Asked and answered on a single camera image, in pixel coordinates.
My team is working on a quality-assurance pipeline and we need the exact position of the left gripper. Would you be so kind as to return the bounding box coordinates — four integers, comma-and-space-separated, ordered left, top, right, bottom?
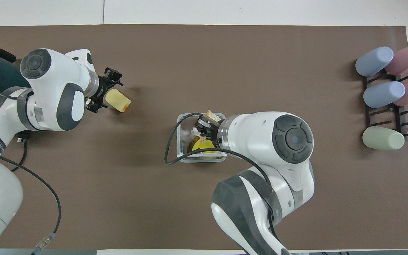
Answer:
85, 67, 124, 114

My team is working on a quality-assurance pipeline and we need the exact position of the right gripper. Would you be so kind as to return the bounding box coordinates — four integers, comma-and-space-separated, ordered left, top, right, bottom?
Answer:
194, 117, 225, 150

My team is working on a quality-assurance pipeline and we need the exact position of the yellow round trash piece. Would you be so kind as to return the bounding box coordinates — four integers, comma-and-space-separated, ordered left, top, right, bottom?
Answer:
192, 138, 217, 155

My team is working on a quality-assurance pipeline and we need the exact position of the white square trash bin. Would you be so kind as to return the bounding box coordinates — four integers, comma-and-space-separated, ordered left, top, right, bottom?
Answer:
177, 113, 227, 163

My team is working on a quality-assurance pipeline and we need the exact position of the yellow sponge block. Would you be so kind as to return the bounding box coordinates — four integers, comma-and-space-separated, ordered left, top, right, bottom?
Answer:
105, 89, 132, 113

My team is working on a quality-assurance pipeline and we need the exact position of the toasted bread slice piece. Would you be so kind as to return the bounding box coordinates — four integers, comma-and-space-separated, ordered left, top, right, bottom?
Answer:
205, 109, 222, 123

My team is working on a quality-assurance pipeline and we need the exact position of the crumpled white paper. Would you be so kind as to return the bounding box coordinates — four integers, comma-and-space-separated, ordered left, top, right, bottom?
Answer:
182, 125, 199, 143

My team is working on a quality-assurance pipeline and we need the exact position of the green cup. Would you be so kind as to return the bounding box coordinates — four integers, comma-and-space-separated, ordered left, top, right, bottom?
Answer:
362, 126, 405, 151

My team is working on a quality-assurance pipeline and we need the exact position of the blue cup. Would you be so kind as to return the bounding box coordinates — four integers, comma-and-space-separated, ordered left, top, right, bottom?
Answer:
363, 81, 406, 109
355, 46, 394, 77

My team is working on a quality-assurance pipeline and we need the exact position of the dark brown cup rack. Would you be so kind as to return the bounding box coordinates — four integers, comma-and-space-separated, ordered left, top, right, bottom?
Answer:
363, 70, 408, 141

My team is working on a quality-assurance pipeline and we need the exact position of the black cable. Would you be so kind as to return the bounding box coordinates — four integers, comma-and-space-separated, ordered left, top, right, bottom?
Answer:
11, 131, 31, 173
164, 113, 283, 249
0, 143, 62, 255

